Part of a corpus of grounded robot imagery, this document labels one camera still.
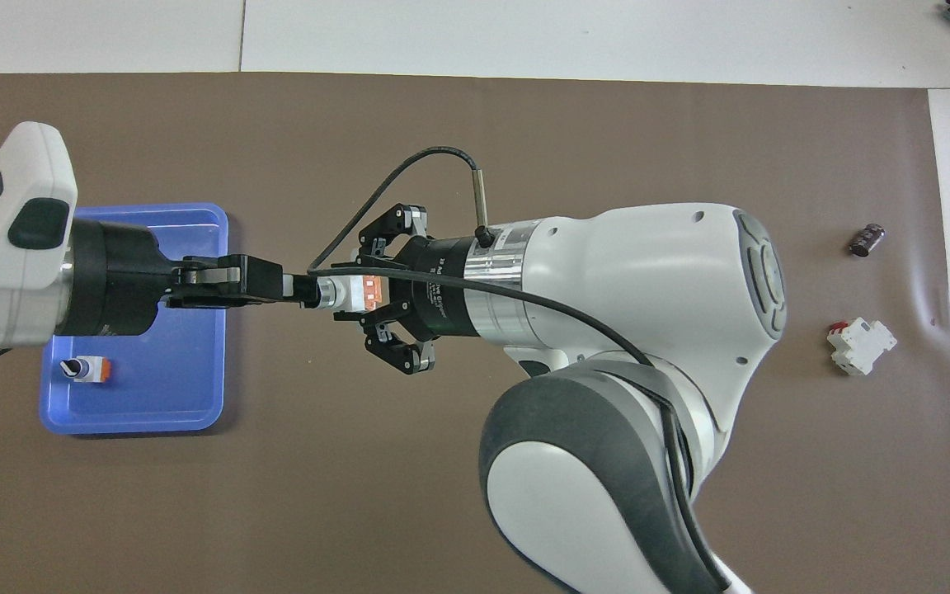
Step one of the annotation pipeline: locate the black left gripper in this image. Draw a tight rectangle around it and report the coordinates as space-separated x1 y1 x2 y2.
54 219 319 337

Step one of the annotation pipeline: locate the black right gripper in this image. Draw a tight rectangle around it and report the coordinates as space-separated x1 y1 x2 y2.
333 204 476 376

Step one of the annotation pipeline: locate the orange white selector switch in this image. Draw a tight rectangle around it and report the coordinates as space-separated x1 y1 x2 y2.
314 274 385 313
60 356 113 384

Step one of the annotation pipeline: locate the blue plastic tray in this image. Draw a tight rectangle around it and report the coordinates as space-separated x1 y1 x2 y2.
39 202 230 436

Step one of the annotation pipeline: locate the brown paper table mat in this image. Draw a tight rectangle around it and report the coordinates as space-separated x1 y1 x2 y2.
0 72 950 594

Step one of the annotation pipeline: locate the white red circuit breaker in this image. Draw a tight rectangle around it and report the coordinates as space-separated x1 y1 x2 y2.
826 318 898 377

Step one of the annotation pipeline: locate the small dark brown component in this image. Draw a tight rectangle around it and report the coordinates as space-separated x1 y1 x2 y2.
849 223 887 257

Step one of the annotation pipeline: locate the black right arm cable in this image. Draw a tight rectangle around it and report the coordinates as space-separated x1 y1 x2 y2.
308 147 731 594

